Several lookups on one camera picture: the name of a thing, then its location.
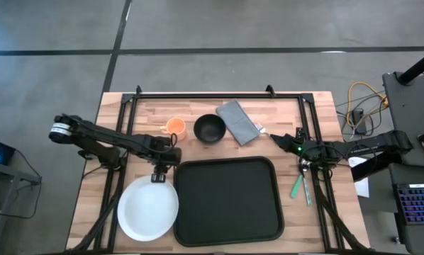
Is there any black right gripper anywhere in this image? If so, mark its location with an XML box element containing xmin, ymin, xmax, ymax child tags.
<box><xmin>269</xmin><ymin>127</ymin><xmax>328</xmax><ymax>166</ymax></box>

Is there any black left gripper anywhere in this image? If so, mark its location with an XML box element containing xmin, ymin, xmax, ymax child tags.
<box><xmin>140</xmin><ymin>133</ymin><xmax>182</xmax><ymax>183</ymax></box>

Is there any silver fork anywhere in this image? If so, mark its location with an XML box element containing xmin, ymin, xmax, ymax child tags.
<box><xmin>255</xmin><ymin>122</ymin><xmax>274</xmax><ymax>138</ymax></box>

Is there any white plate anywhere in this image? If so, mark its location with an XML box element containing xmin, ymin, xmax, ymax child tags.
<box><xmin>117</xmin><ymin>175</ymin><xmax>180</xmax><ymax>243</ymax></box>

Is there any spoon with green handle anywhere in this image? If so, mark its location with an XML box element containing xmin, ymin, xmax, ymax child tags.
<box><xmin>290</xmin><ymin>161</ymin><xmax>307</xmax><ymax>200</ymax></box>

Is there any grey cloth napkin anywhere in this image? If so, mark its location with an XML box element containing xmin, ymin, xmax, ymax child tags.
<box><xmin>216</xmin><ymin>98</ymin><xmax>262</xmax><ymax>147</ymax></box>

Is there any orange mug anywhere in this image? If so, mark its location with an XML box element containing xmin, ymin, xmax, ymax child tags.
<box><xmin>160</xmin><ymin>117</ymin><xmax>187</xmax><ymax>142</ymax></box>

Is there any black bowl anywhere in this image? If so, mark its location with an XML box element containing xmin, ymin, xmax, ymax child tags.
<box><xmin>193</xmin><ymin>113</ymin><xmax>228</xmax><ymax>145</ymax></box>

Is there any black plastic tray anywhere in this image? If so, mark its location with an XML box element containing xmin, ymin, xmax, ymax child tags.
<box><xmin>172</xmin><ymin>156</ymin><xmax>286</xmax><ymax>248</ymax></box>

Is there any black power adapter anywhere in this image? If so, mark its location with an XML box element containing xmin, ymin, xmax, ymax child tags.
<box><xmin>351</xmin><ymin>108</ymin><xmax>368</xmax><ymax>135</ymax></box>

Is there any white paper sheet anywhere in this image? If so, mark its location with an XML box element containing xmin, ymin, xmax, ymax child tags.
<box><xmin>347</xmin><ymin>157</ymin><xmax>370</xmax><ymax>198</ymax></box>

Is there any black support beam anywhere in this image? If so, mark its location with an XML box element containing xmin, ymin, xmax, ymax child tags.
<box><xmin>350</xmin><ymin>144</ymin><xmax>401</xmax><ymax>182</ymax></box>

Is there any grey desk top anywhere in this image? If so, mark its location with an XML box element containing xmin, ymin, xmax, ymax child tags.
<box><xmin>381</xmin><ymin>71</ymin><xmax>424</xmax><ymax>167</ymax></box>

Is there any backlit laptop keyboard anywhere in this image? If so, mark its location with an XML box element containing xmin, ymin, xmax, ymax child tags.
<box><xmin>392</xmin><ymin>182</ymin><xmax>424</xmax><ymax>226</ymax></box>

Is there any grey side stand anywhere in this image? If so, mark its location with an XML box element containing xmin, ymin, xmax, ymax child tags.
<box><xmin>0</xmin><ymin>159</ymin><xmax>43</xmax><ymax>255</ymax></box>

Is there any black pole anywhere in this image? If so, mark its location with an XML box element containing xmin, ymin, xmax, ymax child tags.
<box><xmin>398</xmin><ymin>45</ymin><xmax>424</xmax><ymax>86</ymax></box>

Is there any grey laptop base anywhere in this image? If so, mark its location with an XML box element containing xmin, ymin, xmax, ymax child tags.
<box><xmin>388</xmin><ymin>163</ymin><xmax>424</xmax><ymax>255</ymax></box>

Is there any yellow cable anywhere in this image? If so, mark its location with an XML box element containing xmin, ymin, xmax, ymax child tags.
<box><xmin>346</xmin><ymin>81</ymin><xmax>389</xmax><ymax>129</ymax></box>

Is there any black metal frame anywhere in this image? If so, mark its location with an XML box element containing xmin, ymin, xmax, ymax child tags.
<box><xmin>65</xmin><ymin>84</ymin><xmax>371</xmax><ymax>254</ymax></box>

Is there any black cable tangle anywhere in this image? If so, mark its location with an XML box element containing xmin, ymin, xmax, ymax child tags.
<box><xmin>335</xmin><ymin>90</ymin><xmax>389</xmax><ymax>143</ymax></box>

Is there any thin black cable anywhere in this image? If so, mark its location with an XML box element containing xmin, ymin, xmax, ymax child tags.
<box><xmin>0</xmin><ymin>148</ymin><xmax>43</xmax><ymax>220</ymax></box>

